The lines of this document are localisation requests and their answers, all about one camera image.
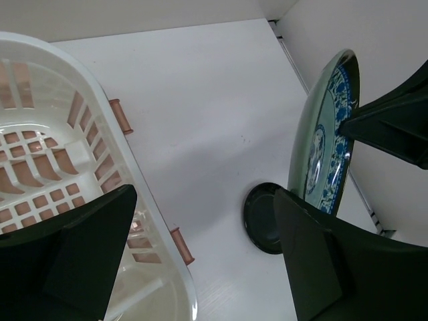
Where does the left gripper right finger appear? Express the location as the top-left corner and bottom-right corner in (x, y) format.
(274, 189), (427, 320)

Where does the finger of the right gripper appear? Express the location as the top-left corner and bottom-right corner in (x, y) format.
(350, 61), (427, 120)
(340, 110), (427, 170)

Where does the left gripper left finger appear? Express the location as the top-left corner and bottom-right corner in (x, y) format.
(1, 185), (137, 320)

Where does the blue patterned plate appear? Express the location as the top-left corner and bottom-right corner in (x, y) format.
(287, 48), (360, 215)

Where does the white pink dish rack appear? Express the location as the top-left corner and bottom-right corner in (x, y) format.
(1, 32), (198, 320)

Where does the black plate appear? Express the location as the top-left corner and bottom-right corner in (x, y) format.
(243, 182), (282, 255)

